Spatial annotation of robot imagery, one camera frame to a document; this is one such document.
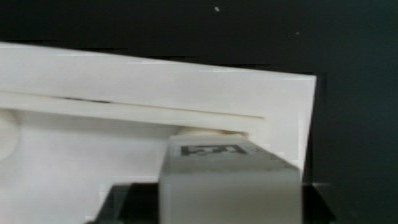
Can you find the white square tabletop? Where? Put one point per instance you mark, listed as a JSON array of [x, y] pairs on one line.
[[93, 109]]

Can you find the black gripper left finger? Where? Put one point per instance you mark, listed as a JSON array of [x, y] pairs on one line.
[[131, 205]]

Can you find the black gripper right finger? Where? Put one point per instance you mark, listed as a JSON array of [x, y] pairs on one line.
[[317, 211]]

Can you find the white table leg with tag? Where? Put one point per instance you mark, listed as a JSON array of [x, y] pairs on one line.
[[228, 183]]

